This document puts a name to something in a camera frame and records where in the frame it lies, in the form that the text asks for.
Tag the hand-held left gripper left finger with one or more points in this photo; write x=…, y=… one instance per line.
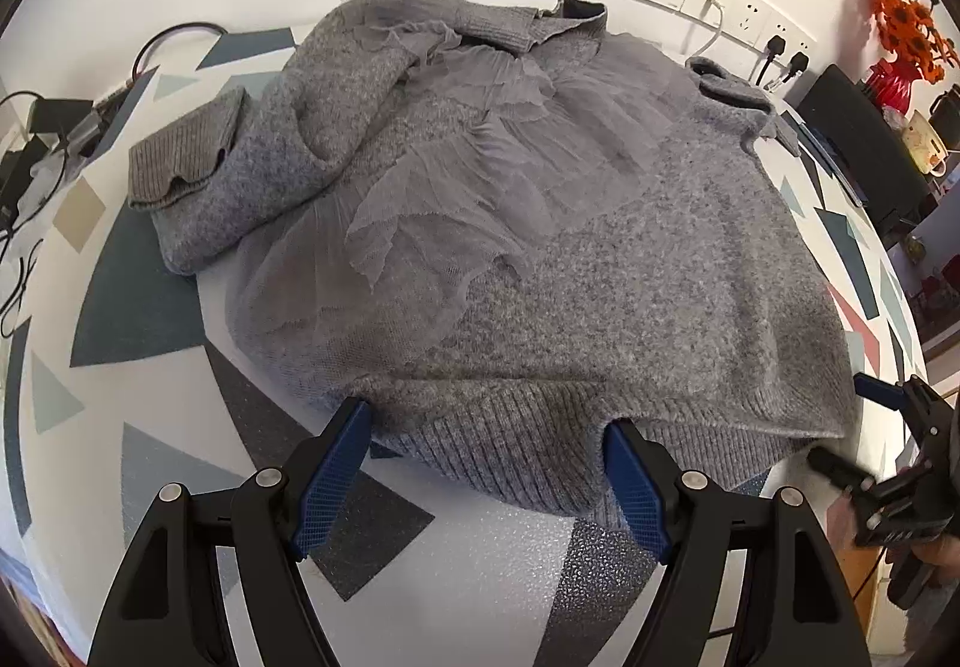
x=330, y=487

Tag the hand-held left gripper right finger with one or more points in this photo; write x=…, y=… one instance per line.
x=637, y=491

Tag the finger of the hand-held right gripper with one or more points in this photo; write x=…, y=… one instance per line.
x=840, y=468
x=881, y=393

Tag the grey knit sweater with tulle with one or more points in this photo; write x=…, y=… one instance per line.
x=600, y=277

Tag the black box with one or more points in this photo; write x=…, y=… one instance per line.
x=862, y=142

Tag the white printed mug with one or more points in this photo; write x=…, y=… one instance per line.
x=926, y=138

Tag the red vase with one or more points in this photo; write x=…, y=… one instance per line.
x=892, y=84

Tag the black power plug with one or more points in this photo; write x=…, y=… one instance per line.
x=796, y=63
x=774, y=48

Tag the orange artificial flowers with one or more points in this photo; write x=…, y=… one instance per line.
x=907, y=26

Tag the grey metal connector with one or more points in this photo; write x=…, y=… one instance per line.
x=94, y=120

